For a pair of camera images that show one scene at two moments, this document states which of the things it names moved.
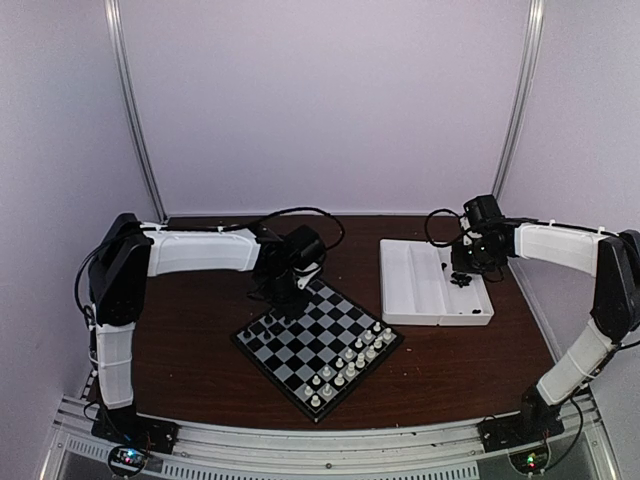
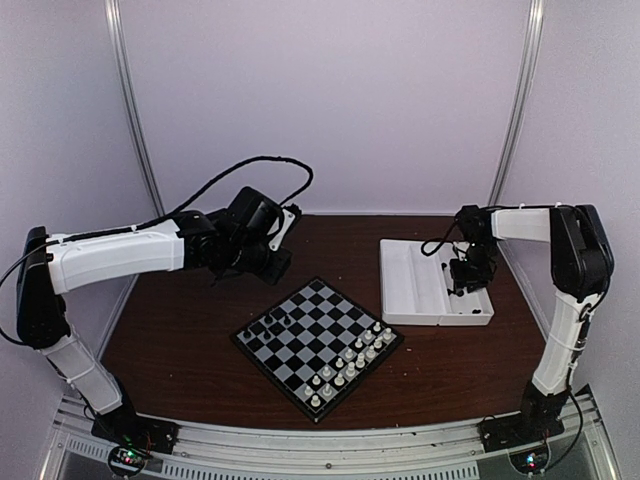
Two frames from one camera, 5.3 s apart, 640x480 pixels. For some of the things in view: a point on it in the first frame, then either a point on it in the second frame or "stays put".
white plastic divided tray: [418, 285] stays put
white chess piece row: [334, 375] stays put
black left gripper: [291, 310] → [272, 274]
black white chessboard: [318, 358] stays put
